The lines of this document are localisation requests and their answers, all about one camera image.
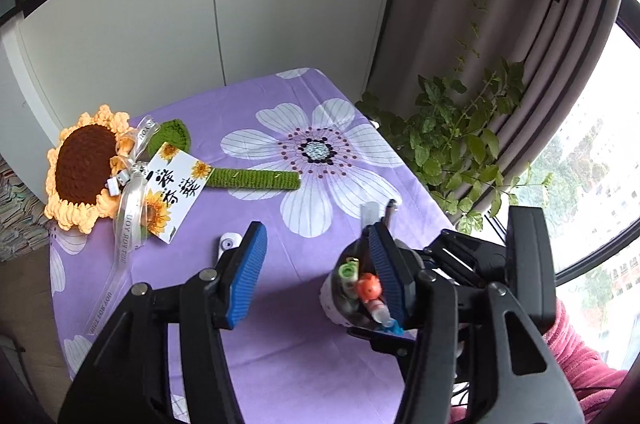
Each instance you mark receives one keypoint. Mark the blue pen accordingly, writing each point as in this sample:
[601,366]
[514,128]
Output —
[395,329]

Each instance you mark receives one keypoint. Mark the black marker pen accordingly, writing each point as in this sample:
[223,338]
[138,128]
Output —
[390,211]

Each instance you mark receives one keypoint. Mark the grey pen holder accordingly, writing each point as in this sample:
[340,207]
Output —
[335,304]

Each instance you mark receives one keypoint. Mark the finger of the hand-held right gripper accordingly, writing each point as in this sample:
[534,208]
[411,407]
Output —
[470,254]
[385,343]

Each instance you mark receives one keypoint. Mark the pile of books on floor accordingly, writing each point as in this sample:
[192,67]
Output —
[20,214]

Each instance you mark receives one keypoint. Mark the white sunflower print card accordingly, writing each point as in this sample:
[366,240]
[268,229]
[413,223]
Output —
[175,189]

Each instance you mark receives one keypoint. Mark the green highlighter pen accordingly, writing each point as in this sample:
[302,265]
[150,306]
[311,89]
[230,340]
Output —
[347,273]

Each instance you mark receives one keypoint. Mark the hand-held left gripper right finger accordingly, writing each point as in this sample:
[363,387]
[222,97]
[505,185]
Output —
[385,274]

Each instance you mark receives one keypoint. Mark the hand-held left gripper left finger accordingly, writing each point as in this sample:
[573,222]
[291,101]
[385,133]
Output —
[247,274]

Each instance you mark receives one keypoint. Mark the orange capped pen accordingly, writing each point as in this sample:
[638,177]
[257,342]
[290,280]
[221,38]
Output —
[370,286]

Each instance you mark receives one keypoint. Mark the white correction tape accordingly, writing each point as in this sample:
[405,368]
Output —
[227,244]

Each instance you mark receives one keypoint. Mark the grey pink curtain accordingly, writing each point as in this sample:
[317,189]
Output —
[550,54]

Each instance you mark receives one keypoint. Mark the green leafy potted plant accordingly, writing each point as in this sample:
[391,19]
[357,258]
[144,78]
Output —
[440,144]

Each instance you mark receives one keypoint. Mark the purple floral tablecloth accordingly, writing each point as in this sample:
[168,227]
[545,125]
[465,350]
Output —
[300,354]

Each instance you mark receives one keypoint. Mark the white printed ribbon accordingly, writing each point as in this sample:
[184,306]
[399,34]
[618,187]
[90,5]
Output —
[122,224]

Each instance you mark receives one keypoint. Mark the crochet sunflower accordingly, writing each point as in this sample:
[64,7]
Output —
[85,164]

